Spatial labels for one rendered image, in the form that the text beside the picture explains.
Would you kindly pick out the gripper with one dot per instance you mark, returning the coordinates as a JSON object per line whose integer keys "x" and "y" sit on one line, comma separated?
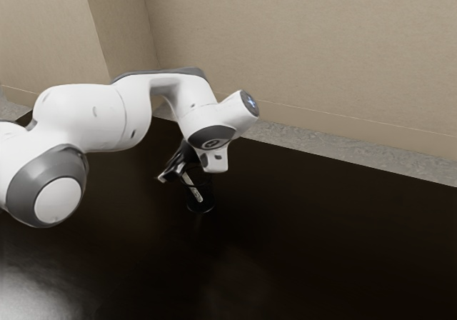
{"x": 178, "y": 161}

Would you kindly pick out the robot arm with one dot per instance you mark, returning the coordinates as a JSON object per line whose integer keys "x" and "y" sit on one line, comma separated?
{"x": 93, "y": 120}

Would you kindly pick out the black mesh pen holder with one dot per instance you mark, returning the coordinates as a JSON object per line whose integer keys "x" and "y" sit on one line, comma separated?
{"x": 208, "y": 195}

